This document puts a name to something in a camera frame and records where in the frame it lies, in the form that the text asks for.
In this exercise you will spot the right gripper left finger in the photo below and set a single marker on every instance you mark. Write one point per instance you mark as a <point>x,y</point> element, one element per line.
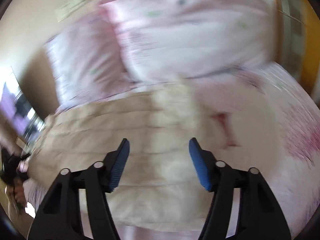
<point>58,216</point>

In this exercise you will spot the lower pink floral pillow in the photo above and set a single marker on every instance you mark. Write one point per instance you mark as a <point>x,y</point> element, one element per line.
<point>163,39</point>

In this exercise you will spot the beige quilted down jacket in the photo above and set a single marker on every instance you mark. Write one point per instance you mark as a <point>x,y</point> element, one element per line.
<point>154,184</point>

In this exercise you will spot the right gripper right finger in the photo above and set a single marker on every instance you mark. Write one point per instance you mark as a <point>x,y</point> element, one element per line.
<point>260,215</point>

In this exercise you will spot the upper floral pillow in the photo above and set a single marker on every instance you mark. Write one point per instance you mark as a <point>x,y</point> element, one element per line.
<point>86,62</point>

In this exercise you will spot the pink floral bed sheet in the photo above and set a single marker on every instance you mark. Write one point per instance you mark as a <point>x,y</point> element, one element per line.
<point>260,118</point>

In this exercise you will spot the beige wall light switch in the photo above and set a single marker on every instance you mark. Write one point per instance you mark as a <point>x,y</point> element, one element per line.
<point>64,11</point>

